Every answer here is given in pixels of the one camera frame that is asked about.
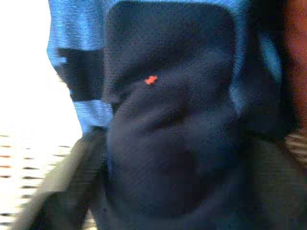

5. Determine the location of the pale woven basket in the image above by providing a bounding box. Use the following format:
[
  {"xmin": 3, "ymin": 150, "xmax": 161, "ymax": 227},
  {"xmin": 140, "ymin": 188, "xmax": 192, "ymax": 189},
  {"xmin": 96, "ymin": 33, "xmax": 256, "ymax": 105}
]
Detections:
[{"xmin": 0, "ymin": 122, "xmax": 83, "ymax": 230}]

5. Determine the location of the navy blue cloth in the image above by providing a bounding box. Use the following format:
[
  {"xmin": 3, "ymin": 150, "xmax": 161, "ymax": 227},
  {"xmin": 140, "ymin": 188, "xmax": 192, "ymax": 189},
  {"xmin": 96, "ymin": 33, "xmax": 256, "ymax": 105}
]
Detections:
[{"xmin": 47, "ymin": 0, "xmax": 291, "ymax": 230}]

